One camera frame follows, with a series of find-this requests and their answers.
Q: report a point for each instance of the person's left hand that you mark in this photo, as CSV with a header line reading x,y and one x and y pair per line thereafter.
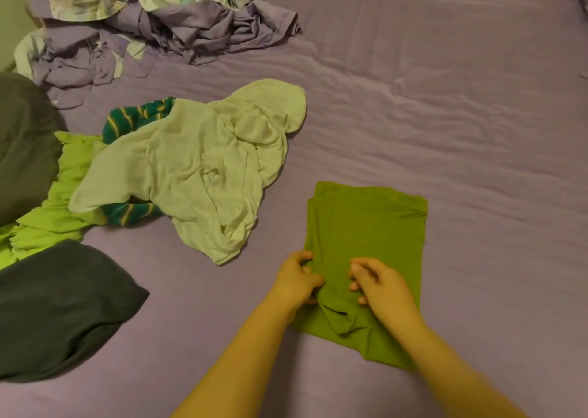
x,y
294,281

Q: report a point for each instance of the person's right hand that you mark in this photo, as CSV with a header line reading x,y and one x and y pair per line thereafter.
x,y
385,289

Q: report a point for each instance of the person's left thumb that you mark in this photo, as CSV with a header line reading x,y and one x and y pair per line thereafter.
x,y
303,255

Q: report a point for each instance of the person's right thumb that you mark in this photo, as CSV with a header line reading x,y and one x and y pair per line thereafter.
x,y
367,264

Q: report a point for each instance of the olive green garment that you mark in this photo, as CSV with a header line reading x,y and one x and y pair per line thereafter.
x,y
367,243

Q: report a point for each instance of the person's right forearm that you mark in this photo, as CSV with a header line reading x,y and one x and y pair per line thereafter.
x,y
454,372

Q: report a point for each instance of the person's left forearm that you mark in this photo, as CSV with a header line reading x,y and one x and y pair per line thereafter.
x,y
239,358

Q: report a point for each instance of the white crumpled shirt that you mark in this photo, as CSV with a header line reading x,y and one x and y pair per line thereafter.
x,y
197,170

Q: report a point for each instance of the purple bed sheet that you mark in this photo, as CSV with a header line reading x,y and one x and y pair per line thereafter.
x,y
413,110

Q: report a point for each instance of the green yellow striped garment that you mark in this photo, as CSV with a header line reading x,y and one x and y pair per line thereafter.
x,y
133,119

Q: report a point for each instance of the dark grey garment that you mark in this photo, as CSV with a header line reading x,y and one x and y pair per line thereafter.
x,y
59,307

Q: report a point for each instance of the bright lime green garment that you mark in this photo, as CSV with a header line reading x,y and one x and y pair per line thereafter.
x,y
55,202

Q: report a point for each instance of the crumpled purple floral bedding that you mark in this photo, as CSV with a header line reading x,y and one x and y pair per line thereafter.
x,y
151,18

